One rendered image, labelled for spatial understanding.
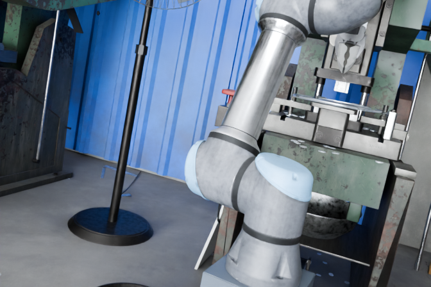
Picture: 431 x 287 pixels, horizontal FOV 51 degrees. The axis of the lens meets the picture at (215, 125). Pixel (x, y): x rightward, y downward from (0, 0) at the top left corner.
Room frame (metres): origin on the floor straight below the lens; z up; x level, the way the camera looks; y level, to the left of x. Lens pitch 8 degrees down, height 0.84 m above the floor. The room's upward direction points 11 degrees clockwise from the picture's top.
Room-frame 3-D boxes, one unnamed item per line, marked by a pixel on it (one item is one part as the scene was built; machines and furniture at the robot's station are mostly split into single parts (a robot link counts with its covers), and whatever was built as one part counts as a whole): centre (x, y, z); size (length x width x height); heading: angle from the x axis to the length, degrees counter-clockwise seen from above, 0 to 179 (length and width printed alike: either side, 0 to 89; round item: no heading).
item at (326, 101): (1.50, -0.38, 0.79); 0.29 x 0.29 x 0.01
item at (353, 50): (1.44, -0.38, 0.93); 0.06 x 0.03 x 0.09; 163
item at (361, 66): (1.58, -0.40, 1.04); 0.17 x 0.15 x 0.30; 164
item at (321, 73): (1.62, -0.42, 0.86); 0.20 x 0.16 x 0.05; 74
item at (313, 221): (1.62, -0.41, 0.36); 0.34 x 0.34 x 0.10
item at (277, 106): (1.66, -0.25, 0.76); 0.17 x 0.06 x 0.10; 74
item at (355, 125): (1.62, -0.42, 0.72); 0.20 x 0.16 x 0.03; 74
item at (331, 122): (1.45, -0.37, 0.72); 0.25 x 0.14 x 0.14; 164
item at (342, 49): (1.45, -0.35, 0.93); 0.06 x 0.03 x 0.09; 163
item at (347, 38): (1.45, -0.37, 1.04); 0.09 x 0.08 x 0.12; 163
